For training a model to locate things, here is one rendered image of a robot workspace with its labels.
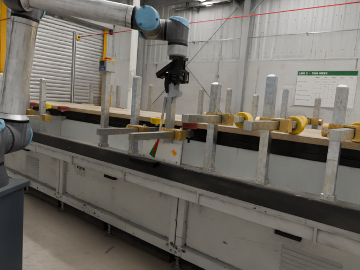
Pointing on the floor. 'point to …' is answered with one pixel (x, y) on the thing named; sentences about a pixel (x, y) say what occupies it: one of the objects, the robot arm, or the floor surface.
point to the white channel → (133, 59)
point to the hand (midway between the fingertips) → (170, 100)
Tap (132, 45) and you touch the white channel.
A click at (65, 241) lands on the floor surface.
